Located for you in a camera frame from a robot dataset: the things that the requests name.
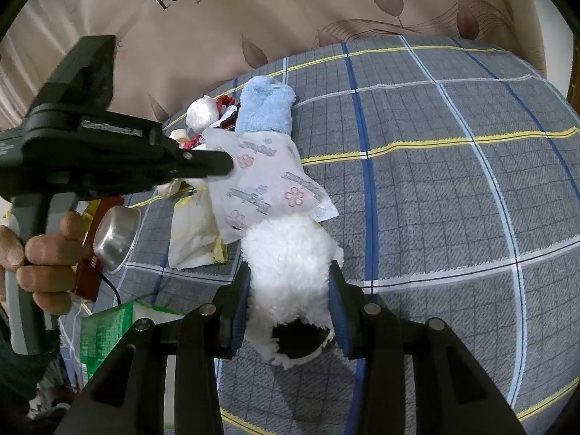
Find white shiny plastic bundle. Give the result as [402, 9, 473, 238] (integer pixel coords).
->
[186, 95, 220, 134]

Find cream satin cloth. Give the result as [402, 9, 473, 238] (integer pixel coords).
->
[156, 129, 192, 198]

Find stainless steel bowl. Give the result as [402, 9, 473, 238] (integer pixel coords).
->
[94, 205, 141, 274]

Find green tissue pack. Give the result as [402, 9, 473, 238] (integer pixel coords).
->
[80, 301, 183, 384]

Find light blue fluffy towel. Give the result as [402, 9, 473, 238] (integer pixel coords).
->
[235, 76, 296, 136]

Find yellow edged white cloth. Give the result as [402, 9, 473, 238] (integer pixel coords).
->
[168, 182, 228, 270]

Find red white satin cap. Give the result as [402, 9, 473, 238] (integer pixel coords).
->
[184, 95, 239, 150]

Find beige leaf print curtain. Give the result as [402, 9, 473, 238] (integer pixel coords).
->
[1, 0, 546, 129]

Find person's left hand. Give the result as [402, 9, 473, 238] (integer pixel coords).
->
[1, 211, 86, 316]

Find grey plaid tablecloth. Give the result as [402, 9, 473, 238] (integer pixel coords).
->
[58, 34, 580, 435]

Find white fluffy slipper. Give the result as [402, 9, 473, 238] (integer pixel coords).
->
[241, 213, 343, 369]

